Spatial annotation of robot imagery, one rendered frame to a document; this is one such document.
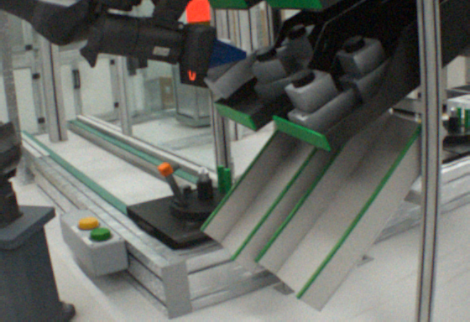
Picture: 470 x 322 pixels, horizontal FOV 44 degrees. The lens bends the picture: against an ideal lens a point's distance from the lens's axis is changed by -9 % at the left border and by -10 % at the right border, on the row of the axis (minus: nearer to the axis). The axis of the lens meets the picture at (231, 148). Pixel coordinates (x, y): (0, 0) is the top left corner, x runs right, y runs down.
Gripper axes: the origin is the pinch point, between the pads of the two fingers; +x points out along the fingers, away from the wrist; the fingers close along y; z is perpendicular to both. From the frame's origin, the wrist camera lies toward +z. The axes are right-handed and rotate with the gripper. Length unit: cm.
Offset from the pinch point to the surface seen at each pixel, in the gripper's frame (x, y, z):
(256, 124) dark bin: 4.1, -8.4, -8.4
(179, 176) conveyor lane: 18, 56, -32
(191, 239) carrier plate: 6.2, 11.8, -31.9
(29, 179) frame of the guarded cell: -14, 102, -50
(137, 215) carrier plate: 1.2, 28.9, -34.1
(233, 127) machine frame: 53, 111, -27
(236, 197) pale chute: 8.9, 3.5, -21.6
